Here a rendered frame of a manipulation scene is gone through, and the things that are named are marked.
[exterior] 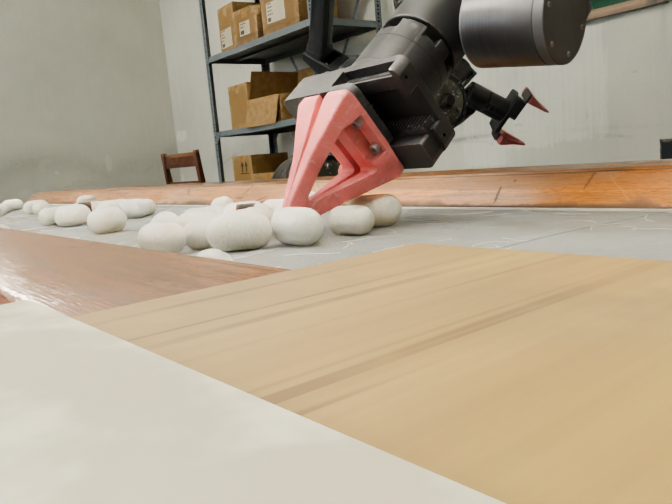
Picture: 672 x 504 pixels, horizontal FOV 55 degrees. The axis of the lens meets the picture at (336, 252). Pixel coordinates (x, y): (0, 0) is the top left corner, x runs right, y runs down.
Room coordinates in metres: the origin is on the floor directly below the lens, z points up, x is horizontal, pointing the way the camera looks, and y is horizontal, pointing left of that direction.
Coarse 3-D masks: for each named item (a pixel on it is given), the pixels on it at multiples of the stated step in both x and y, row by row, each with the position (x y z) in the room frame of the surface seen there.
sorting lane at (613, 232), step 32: (32, 224) 0.77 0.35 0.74; (128, 224) 0.63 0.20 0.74; (416, 224) 0.42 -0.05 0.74; (448, 224) 0.40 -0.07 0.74; (480, 224) 0.39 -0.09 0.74; (512, 224) 0.37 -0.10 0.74; (544, 224) 0.36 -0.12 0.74; (576, 224) 0.35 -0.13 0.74; (608, 224) 0.34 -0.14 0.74; (640, 224) 0.33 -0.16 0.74; (256, 256) 0.33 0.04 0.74; (288, 256) 0.32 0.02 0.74; (320, 256) 0.32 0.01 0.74; (352, 256) 0.31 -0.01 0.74; (608, 256) 0.25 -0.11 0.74; (640, 256) 0.24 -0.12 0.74
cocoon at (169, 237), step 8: (152, 224) 0.37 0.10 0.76; (160, 224) 0.37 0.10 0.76; (168, 224) 0.37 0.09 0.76; (176, 224) 0.37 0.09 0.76; (144, 232) 0.37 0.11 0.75; (152, 232) 0.37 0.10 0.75; (160, 232) 0.36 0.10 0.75; (168, 232) 0.36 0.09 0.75; (176, 232) 0.36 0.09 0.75; (184, 232) 0.37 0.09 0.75; (144, 240) 0.37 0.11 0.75; (152, 240) 0.37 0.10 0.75; (160, 240) 0.36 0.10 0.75; (168, 240) 0.36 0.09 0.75; (176, 240) 0.36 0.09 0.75; (184, 240) 0.37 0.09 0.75; (152, 248) 0.37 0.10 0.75; (160, 248) 0.36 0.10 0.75; (168, 248) 0.36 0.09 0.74; (176, 248) 0.36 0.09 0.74
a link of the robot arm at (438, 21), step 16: (416, 0) 0.45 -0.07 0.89; (432, 0) 0.45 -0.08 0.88; (448, 0) 0.45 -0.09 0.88; (400, 16) 0.45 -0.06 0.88; (416, 16) 0.44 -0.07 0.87; (432, 16) 0.44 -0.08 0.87; (448, 16) 0.44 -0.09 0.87; (432, 32) 0.44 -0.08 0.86; (448, 32) 0.44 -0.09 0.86; (448, 48) 0.44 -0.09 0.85; (448, 64) 0.45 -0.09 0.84
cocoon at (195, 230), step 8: (192, 224) 0.38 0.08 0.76; (200, 224) 0.38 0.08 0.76; (208, 224) 0.38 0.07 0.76; (192, 232) 0.37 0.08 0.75; (200, 232) 0.37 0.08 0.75; (192, 240) 0.38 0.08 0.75; (200, 240) 0.37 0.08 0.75; (192, 248) 0.38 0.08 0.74; (200, 248) 0.38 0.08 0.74; (208, 248) 0.38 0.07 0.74
